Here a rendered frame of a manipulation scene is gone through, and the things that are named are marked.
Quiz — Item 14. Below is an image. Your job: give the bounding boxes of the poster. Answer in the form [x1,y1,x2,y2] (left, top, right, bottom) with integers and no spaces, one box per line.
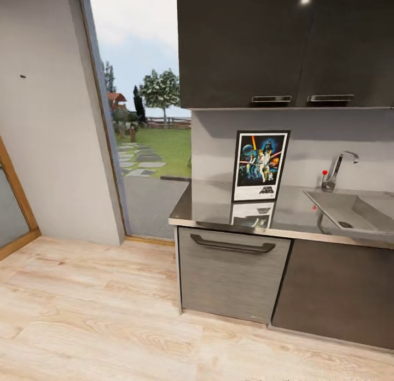
[231,130,291,202]

